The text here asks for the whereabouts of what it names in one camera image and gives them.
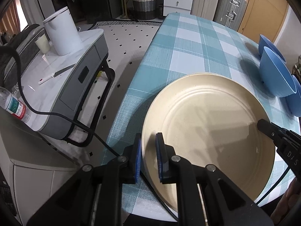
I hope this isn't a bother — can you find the cream round plate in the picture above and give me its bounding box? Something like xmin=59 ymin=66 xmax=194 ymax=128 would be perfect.
xmin=142 ymin=73 xmax=276 ymax=213

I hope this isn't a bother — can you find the cream cup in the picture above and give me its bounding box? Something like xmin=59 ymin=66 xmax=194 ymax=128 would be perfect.
xmin=35 ymin=34 xmax=51 ymax=54

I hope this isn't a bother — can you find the clear plastic water bottle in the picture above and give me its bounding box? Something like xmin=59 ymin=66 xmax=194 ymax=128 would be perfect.
xmin=0 ymin=87 xmax=32 ymax=123

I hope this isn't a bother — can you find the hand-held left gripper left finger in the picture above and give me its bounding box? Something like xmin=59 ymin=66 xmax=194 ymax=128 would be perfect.
xmin=26 ymin=133 xmax=142 ymax=226

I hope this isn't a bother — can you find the beige cabinet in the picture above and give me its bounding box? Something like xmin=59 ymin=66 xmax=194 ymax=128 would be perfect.
xmin=0 ymin=113 xmax=83 ymax=226

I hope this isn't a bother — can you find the wooden door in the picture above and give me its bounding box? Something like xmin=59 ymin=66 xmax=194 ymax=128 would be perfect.
xmin=237 ymin=0 xmax=288 ymax=43

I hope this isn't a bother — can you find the black refrigerator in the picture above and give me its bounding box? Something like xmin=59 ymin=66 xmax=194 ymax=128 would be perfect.
xmin=78 ymin=0 xmax=112 ymax=21

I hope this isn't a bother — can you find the white electric kettle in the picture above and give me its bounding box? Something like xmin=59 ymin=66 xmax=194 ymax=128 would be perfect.
xmin=43 ymin=7 xmax=83 ymax=56

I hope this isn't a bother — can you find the silver suitcase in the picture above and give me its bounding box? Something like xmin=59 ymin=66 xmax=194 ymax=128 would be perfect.
xmin=213 ymin=0 xmax=247 ymax=27

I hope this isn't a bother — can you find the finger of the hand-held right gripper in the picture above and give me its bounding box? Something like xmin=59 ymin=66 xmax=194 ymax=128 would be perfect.
xmin=257 ymin=119 xmax=301 ymax=146

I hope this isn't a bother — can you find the teal white checkered tablecloth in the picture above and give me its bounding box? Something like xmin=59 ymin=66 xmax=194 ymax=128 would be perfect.
xmin=100 ymin=13 xmax=301 ymax=217

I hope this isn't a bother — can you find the beige suitcase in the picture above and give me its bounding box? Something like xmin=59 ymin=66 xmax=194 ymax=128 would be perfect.
xmin=190 ymin=0 xmax=221 ymax=21

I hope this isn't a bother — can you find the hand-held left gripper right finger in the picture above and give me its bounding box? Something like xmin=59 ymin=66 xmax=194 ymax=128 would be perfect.
xmin=156 ymin=133 xmax=275 ymax=226

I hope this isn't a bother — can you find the black white patterned rug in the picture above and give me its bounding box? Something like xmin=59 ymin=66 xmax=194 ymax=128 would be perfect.
xmin=93 ymin=20 xmax=163 ymax=27

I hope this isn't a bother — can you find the brown curtain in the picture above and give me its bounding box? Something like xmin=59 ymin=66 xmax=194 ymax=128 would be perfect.
xmin=0 ymin=0 xmax=19 ymax=36

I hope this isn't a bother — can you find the blue plastic bowl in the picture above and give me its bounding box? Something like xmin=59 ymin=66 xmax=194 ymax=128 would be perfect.
xmin=259 ymin=46 xmax=297 ymax=97
xmin=286 ymin=75 xmax=301 ymax=117
xmin=259 ymin=34 xmax=287 ymax=64

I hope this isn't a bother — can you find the woven laundry basket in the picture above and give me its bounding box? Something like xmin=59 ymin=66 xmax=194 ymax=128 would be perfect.
xmin=132 ymin=0 xmax=157 ymax=20

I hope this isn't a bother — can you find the grey white side table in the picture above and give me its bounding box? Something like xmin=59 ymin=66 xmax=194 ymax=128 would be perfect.
xmin=17 ymin=28 xmax=116 ymax=147

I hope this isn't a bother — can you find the grey quilted bag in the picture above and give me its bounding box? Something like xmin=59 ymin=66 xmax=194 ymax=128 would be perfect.
xmin=0 ymin=24 xmax=46 ymax=92

